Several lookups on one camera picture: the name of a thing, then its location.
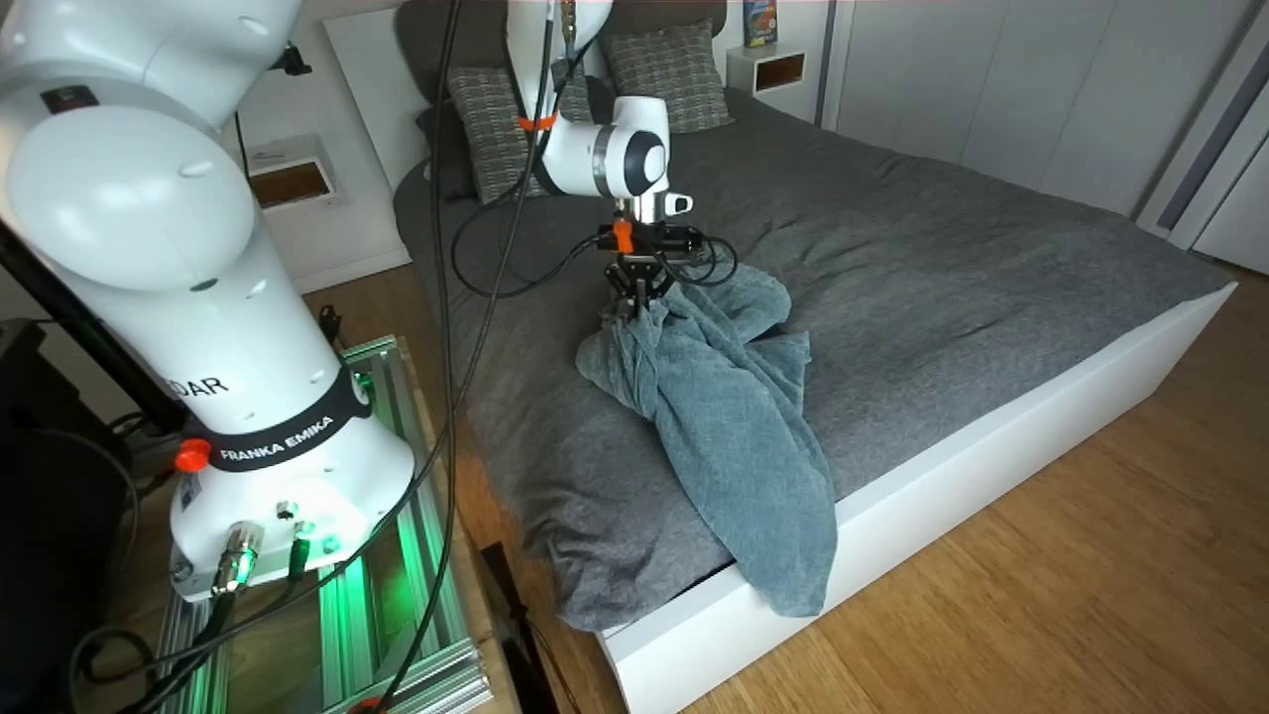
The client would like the black bar mount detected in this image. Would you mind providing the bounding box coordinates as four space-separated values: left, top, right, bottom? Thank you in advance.
269 39 318 78

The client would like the small black floor object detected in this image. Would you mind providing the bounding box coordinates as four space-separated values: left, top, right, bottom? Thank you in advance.
313 300 350 355

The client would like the white wardrobe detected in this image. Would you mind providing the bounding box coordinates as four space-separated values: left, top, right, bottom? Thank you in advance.
821 0 1260 224

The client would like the grey checked pillow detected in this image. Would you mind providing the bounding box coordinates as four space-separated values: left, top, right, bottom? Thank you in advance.
445 60 599 212
599 23 734 139

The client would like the grey bed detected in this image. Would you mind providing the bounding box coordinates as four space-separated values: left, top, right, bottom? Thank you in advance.
392 82 1240 636

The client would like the grey headboard cushion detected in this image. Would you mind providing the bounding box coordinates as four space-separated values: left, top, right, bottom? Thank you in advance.
599 0 732 39
392 0 528 103

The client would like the black box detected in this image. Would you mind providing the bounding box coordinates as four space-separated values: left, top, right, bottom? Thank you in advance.
0 314 135 714

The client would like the blue fleece blanket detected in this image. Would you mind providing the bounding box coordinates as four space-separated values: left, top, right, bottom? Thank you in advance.
570 253 845 622

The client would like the aluminium profile robot stand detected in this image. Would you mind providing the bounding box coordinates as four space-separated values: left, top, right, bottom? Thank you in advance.
155 333 502 714

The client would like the dark grey pillow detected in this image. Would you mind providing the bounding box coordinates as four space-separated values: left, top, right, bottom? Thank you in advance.
412 76 621 208

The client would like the white door with grey strip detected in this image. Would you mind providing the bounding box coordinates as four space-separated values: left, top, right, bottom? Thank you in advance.
1129 0 1269 279

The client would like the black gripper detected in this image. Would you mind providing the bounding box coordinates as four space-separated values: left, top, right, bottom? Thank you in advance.
609 218 684 322

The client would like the white bed frame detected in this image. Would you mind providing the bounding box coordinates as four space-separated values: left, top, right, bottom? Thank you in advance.
590 279 1240 714

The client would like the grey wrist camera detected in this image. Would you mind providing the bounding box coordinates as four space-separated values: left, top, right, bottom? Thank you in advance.
650 185 700 225

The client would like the white nightstand with wooden opening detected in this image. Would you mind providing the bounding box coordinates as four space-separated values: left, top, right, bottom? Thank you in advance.
242 132 418 299
721 39 835 132

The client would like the small framed picture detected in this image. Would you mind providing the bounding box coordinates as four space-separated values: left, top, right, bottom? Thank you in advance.
737 0 787 53

